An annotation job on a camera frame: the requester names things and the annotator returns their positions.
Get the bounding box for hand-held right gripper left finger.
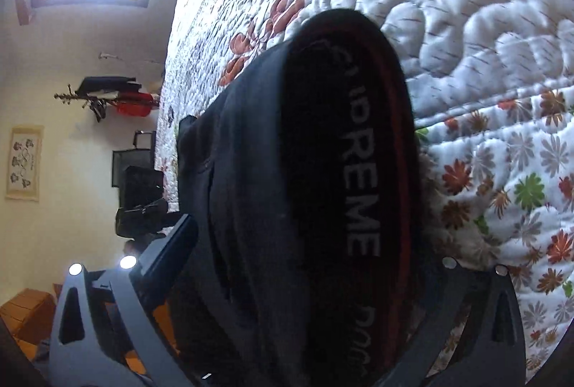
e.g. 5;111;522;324
48;214;200;387

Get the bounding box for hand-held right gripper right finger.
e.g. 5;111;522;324
372;256;528;387

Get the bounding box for black pants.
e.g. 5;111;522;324
177;8;424;387

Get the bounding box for black duffel bag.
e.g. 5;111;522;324
114;198;170;240

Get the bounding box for black suitcase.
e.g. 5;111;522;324
111;129;165;209

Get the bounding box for red hanging garment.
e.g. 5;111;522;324
114;90;161;119

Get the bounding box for orange wooden furniture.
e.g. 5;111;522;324
0;287;180;370

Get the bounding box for black hanging garment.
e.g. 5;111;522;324
75;76;137;97

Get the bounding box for floral quilt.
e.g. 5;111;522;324
152;0;574;387

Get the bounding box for wall poster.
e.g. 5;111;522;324
5;125;45;203

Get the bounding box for wooden wall coat rack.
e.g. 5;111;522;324
54;84;161;122

